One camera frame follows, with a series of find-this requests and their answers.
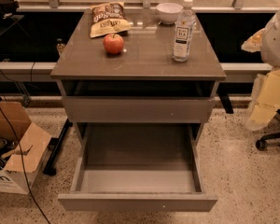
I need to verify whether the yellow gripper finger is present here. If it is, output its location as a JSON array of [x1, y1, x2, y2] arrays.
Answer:
[[245, 68, 280, 131]]

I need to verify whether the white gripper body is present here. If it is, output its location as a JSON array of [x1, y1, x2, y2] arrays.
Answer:
[[241, 28, 265, 53]]

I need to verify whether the clear plastic water bottle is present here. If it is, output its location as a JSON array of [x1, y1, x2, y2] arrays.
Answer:
[[172, 0, 196, 63]]

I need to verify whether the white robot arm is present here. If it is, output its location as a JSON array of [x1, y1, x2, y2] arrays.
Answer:
[[242, 8, 280, 131]]

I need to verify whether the grey drawer cabinet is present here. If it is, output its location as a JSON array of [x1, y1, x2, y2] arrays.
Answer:
[[51, 9, 226, 139]]

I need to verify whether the open grey middle drawer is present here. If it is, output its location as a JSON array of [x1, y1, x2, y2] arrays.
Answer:
[[58, 123, 217, 212]]

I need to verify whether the closed grey top drawer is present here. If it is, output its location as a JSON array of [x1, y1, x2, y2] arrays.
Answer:
[[62, 96, 215, 123]]

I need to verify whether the black office chair base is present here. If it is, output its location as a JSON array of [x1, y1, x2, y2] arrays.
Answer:
[[255, 107, 280, 151]]

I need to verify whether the white bowl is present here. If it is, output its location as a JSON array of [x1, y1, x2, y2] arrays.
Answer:
[[156, 3, 183, 24]]

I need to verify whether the red apple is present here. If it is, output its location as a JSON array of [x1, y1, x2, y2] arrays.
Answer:
[[103, 34, 124, 55]]

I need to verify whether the chips bag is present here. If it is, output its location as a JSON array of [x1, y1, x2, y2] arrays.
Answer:
[[90, 2, 132, 38]]

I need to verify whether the black table leg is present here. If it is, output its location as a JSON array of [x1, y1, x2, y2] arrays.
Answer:
[[43, 119, 72, 176]]

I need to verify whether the cardboard box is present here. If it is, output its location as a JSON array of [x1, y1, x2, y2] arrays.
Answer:
[[0, 101, 51, 194]]

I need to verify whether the black cable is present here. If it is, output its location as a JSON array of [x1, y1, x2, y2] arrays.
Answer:
[[0, 61, 52, 224]]

